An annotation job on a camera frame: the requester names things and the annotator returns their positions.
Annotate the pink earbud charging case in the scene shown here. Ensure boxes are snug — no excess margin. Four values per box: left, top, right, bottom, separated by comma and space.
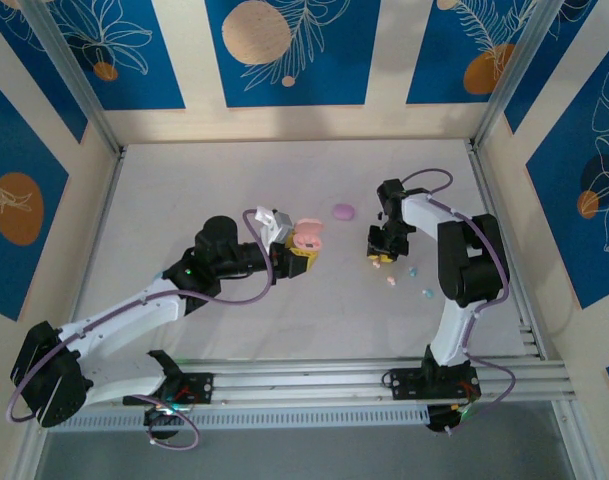
290, 215, 327, 254

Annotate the white table cover sheet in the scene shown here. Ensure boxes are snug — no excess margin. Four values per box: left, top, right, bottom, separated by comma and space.
78, 139, 540, 362

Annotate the aluminium table side rail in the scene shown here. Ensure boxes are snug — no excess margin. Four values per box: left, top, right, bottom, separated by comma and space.
466, 142, 543, 359
76, 147, 128, 301

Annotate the wide aluminium base rail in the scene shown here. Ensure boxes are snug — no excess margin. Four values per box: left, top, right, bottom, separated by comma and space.
26, 355, 573, 412

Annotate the grey slotted cable duct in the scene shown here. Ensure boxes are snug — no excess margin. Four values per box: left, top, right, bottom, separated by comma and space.
46, 405, 431, 432

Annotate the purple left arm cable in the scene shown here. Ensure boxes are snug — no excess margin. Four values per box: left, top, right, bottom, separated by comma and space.
7, 207, 276, 450

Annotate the aluminium frame post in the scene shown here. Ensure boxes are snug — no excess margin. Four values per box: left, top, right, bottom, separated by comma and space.
18, 0, 125, 157
469, 0, 570, 151
553, 399, 603, 480
3, 407, 53, 480

